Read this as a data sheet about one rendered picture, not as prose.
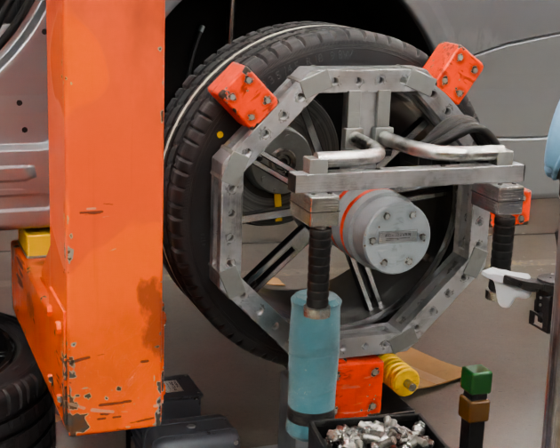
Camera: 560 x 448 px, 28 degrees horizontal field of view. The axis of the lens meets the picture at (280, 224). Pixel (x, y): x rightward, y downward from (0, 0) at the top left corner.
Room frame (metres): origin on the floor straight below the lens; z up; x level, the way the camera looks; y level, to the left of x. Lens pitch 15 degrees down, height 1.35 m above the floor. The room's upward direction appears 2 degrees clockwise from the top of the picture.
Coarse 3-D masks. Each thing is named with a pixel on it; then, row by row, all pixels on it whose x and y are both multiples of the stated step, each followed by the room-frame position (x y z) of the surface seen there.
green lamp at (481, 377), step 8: (464, 368) 1.73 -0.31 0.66; (472, 368) 1.73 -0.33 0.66; (480, 368) 1.73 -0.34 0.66; (464, 376) 1.73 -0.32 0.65; (472, 376) 1.71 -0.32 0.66; (480, 376) 1.71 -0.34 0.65; (488, 376) 1.72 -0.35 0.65; (464, 384) 1.73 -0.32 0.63; (472, 384) 1.71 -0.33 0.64; (480, 384) 1.71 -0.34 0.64; (488, 384) 1.72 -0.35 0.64; (472, 392) 1.71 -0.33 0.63; (480, 392) 1.71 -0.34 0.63; (488, 392) 1.72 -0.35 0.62
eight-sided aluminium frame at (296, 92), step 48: (288, 96) 1.91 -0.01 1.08; (432, 96) 2.03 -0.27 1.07; (240, 144) 1.88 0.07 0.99; (240, 192) 1.88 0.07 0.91; (240, 240) 1.88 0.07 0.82; (480, 240) 2.06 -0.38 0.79; (240, 288) 1.88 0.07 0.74; (432, 288) 2.07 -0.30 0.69; (288, 336) 1.92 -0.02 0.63; (384, 336) 1.99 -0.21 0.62
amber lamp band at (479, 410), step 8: (464, 400) 1.72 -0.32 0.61; (480, 400) 1.72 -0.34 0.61; (488, 400) 1.72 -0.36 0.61; (464, 408) 1.72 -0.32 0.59; (472, 408) 1.71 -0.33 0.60; (480, 408) 1.71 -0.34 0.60; (488, 408) 1.72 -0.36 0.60; (464, 416) 1.72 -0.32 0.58; (472, 416) 1.71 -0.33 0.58; (480, 416) 1.71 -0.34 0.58; (488, 416) 1.72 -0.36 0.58
